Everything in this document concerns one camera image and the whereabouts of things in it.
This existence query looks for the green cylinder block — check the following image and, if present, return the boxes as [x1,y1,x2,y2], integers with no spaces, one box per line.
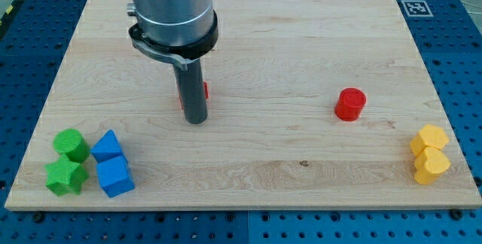
[53,129,90,163]

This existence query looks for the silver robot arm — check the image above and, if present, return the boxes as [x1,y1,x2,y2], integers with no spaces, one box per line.
[127,0,218,71]

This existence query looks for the yellow hexagon block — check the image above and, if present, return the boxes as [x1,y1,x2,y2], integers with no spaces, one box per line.
[409,124,450,157]

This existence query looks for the white fiducial marker tag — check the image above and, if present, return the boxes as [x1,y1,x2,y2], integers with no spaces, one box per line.
[401,0,433,17]

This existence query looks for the blue triangle block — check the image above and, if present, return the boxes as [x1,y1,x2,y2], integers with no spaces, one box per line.
[90,130,126,163]

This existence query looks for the blue cube block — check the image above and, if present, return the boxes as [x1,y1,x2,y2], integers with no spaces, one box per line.
[96,157,135,197]

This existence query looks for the wooden board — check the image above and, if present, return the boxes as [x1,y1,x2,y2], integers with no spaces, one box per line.
[5,0,481,212]

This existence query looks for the yellow heart block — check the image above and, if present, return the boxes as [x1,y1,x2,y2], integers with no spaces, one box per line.
[413,147,451,185]

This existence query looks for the green star block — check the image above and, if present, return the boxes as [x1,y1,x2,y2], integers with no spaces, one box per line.
[44,154,90,197]

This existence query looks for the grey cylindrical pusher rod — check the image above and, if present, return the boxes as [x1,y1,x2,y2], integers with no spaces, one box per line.
[174,59,208,124]

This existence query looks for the red cylinder block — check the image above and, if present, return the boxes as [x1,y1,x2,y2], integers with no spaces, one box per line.
[334,87,367,121]

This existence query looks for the red star block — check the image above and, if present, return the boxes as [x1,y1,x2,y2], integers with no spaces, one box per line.
[179,81,209,111]

